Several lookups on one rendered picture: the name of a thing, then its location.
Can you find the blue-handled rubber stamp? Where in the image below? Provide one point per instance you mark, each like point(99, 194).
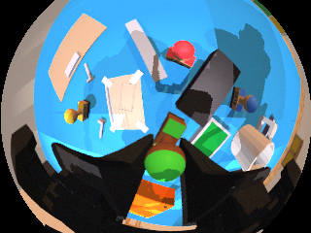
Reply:
point(239, 100)

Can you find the peach mug with white handle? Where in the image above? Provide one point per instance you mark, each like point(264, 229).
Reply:
point(251, 148)

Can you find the red and brown rubber stamp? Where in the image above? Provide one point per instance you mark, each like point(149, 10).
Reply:
point(182, 53)

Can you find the orange rubber stamp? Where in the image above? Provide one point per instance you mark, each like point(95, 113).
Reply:
point(82, 113)

